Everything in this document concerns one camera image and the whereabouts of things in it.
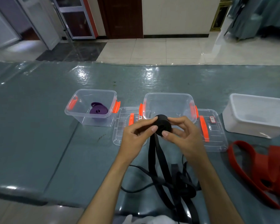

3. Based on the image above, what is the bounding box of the person's left hand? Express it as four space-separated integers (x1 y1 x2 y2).
118 116 159 165

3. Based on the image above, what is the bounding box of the person's right hand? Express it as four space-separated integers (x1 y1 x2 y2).
161 116 210 166

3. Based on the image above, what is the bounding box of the wide black resistance band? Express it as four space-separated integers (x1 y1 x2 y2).
148 114 200 224

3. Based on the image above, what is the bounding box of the clear plastic storage box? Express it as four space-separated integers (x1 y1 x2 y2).
139 92 199 125
64 89 121 128

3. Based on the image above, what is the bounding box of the purple resistance band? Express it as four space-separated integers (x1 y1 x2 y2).
89 105 109 115

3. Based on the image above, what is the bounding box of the white plastic box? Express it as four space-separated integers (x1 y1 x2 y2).
222 93 280 139

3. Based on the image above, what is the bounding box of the red resistance band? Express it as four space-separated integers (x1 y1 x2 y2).
227 140 280 212

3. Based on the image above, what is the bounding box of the person's left forearm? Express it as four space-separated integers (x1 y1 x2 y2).
78 157 131 224

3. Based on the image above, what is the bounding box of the person's right forearm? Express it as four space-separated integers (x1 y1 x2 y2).
195 156 244 224

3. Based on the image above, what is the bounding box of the clear lid orange handle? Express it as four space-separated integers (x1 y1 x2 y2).
112 106 147 147
194 109 229 152

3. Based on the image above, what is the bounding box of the person's white shirt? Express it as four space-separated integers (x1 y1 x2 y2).
121 214 180 224

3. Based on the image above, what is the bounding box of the teal felt table cover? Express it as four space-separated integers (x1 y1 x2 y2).
0 61 280 224

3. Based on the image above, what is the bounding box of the dark brown wooden door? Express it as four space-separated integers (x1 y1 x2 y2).
97 0 143 39

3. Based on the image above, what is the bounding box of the white framed glass door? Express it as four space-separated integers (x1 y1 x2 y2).
52 0 98 40

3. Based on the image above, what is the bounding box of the narrow white door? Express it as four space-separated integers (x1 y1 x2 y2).
15 0 61 50

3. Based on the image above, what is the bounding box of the white open door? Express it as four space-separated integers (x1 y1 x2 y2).
0 2 21 50

